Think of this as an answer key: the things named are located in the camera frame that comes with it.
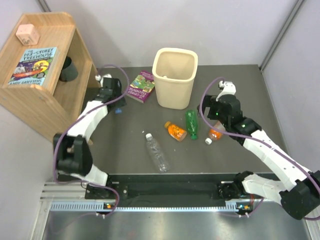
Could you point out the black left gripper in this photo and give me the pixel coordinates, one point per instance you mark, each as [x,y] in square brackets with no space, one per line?
[121,103]

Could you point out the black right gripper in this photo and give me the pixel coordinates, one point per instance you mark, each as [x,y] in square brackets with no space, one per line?
[209,101]

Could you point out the clear bottle blue cap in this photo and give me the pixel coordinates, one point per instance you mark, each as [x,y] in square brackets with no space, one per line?
[118,111]

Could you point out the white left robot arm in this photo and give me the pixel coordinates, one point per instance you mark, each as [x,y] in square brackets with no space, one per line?
[72,155]

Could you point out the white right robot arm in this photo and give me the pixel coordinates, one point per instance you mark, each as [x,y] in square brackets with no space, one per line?
[296,190]

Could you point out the cream plastic bin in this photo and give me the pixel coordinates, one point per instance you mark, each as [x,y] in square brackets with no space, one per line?
[174,71]

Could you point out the orange bottle white cap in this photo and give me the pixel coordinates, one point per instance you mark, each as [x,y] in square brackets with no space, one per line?
[214,135]

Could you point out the purple Treehouse book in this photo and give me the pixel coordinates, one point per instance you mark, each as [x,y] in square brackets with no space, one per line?
[141,87]

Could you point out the green plastic bottle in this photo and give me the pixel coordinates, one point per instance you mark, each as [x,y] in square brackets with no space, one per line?
[191,119]

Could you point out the dark grey cup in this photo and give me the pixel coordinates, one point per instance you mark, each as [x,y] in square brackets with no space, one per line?
[69,71]

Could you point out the small orange bottle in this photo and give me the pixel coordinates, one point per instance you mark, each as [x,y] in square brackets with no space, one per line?
[175,131]

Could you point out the wooden shelf unit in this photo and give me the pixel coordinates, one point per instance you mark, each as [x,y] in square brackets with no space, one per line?
[51,109]

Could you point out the blue Treehouse book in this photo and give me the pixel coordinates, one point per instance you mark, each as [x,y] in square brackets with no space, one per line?
[35,67]

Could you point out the pink cube block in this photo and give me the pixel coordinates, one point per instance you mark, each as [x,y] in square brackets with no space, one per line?
[27,34]

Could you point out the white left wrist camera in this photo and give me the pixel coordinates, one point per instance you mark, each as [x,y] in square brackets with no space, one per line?
[99,78]

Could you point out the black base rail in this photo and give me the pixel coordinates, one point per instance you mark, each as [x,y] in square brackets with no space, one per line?
[174,190]

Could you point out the aluminium corner post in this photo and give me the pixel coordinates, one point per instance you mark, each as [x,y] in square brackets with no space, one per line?
[298,4]

